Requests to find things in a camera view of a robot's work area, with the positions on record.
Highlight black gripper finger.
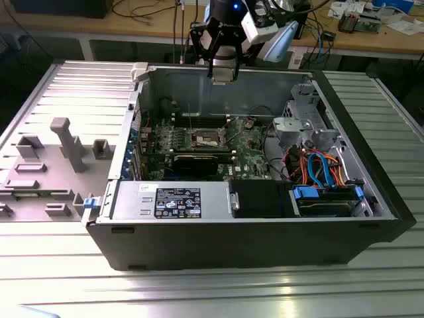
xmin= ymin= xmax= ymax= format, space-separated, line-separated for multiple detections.
xmin=189 ymin=22 xmax=218 ymax=80
xmin=214 ymin=30 xmax=245 ymax=83

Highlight grey device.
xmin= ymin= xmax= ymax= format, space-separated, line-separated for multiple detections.
xmin=359 ymin=13 xmax=382 ymax=34

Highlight black PC case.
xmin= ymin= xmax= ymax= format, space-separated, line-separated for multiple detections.
xmin=81 ymin=61 xmax=417 ymax=272

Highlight tall black device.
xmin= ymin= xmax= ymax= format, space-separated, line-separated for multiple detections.
xmin=295 ymin=11 xmax=308 ymax=40

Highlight CPU socket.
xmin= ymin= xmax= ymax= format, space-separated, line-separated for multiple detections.
xmin=188 ymin=127 xmax=230 ymax=150

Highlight silver CPU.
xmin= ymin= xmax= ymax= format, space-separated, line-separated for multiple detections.
xmin=212 ymin=68 xmax=235 ymax=85

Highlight silver metal bracket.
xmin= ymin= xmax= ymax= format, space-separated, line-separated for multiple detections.
xmin=272 ymin=117 xmax=315 ymax=150

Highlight red wire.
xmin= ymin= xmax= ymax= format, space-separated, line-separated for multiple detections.
xmin=282 ymin=146 xmax=299 ymax=170

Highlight metal socket cover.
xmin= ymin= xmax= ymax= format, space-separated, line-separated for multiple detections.
xmin=225 ymin=115 xmax=248 ymax=147

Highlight white papers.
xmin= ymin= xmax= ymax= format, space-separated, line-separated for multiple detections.
xmin=386 ymin=19 xmax=424 ymax=36

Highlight green RAM stick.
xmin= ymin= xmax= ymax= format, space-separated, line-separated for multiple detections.
xmin=13 ymin=191 xmax=56 ymax=199

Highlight green motherboard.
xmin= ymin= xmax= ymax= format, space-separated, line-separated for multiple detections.
xmin=137 ymin=112 xmax=276 ymax=182

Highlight blue box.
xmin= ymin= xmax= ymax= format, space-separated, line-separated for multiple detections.
xmin=372 ymin=0 xmax=415 ymax=11

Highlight metal drive cage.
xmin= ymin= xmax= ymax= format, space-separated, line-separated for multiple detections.
xmin=284 ymin=82 xmax=334 ymax=133

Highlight blue wire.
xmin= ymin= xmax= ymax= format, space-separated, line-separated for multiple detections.
xmin=307 ymin=154 xmax=336 ymax=189

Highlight grey power supply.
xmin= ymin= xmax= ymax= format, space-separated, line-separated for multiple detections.
xmin=111 ymin=181 xmax=232 ymax=221

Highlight blue case latch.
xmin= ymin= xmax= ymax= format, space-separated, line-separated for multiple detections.
xmin=83 ymin=196 xmax=101 ymax=211

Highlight hard disk in blue carrier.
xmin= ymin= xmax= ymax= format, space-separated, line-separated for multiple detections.
xmin=290 ymin=185 xmax=365 ymax=218

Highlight white paper sheet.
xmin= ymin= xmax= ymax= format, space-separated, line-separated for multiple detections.
xmin=327 ymin=1 xmax=347 ymax=18

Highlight black wire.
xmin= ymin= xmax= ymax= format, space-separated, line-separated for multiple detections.
xmin=261 ymin=124 xmax=292 ymax=182

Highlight graphics card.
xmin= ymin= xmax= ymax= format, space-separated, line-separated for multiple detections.
xmin=172 ymin=152 xmax=220 ymax=176

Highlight black box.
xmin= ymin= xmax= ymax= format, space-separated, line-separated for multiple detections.
xmin=9 ymin=0 xmax=109 ymax=19

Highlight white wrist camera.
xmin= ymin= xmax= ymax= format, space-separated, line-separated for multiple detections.
xmin=240 ymin=11 xmax=279 ymax=44

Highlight wooden desk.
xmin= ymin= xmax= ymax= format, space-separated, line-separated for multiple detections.
xmin=0 ymin=0 xmax=424 ymax=62

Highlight grey parts rack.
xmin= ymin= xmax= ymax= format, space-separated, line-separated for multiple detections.
xmin=0 ymin=117 xmax=117 ymax=223

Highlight black plastic shroud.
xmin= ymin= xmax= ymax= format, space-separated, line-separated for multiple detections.
xmin=230 ymin=180 xmax=295 ymax=219

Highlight orange wire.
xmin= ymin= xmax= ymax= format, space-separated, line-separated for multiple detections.
xmin=288 ymin=148 xmax=347 ymax=186

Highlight blue cable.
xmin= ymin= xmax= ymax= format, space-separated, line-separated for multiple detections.
xmin=316 ymin=31 xmax=327 ymax=66

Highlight small electronic device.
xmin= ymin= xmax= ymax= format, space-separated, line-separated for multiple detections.
xmin=337 ymin=9 xmax=361 ymax=33

